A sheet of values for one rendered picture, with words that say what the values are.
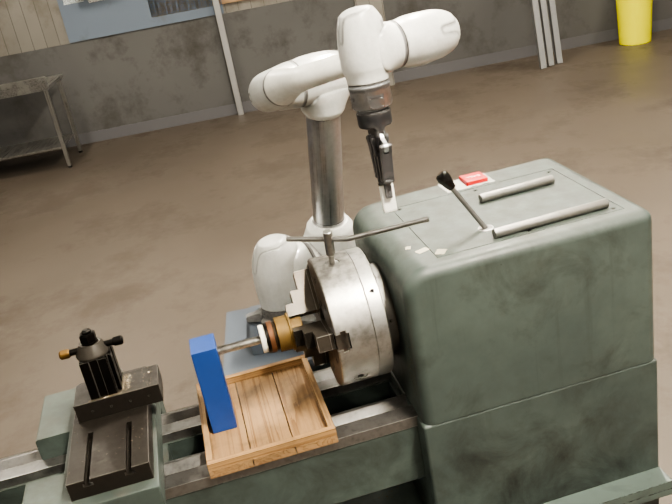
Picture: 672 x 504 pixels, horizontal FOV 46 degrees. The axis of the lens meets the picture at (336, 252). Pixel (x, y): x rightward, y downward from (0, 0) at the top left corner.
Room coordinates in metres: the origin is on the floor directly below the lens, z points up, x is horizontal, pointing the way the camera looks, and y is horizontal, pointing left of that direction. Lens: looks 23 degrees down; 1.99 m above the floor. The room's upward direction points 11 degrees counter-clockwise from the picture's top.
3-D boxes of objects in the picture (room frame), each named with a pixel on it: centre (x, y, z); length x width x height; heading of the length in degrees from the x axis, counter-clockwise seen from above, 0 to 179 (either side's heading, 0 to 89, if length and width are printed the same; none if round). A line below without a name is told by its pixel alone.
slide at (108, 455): (1.63, 0.60, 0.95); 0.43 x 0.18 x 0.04; 9
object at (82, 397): (1.70, 0.59, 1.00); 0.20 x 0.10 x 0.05; 99
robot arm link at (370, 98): (1.70, -0.14, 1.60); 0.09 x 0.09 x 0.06
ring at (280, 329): (1.69, 0.16, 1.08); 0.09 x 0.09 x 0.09; 9
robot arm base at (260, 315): (2.32, 0.21, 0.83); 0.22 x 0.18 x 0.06; 92
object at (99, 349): (1.70, 0.61, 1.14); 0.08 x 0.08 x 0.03
